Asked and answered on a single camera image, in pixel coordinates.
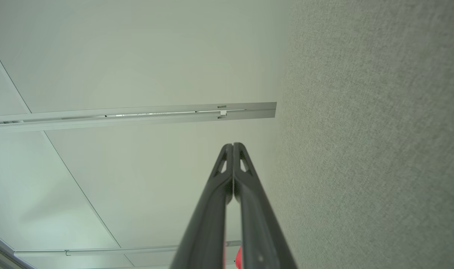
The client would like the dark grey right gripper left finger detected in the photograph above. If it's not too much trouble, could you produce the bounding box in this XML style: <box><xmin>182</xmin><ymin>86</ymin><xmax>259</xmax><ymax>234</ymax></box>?
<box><xmin>170</xmin><ymin>143</ymin><xmax>234</xmax><ymax>269</ymax></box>

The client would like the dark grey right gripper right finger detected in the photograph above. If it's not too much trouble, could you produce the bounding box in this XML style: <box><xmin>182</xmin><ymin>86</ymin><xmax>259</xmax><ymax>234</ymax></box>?
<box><xmin>233</xmin><ymin>142</ymin><xmax>298</xmax><ymax>269</ymax></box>

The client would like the long white ceiling rail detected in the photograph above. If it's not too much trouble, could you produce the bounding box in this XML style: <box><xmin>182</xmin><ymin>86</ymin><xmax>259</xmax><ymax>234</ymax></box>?
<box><xmin>0</xmin><ymin>102</ymin><xmax>277</xmax><ymax>132</ymax></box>

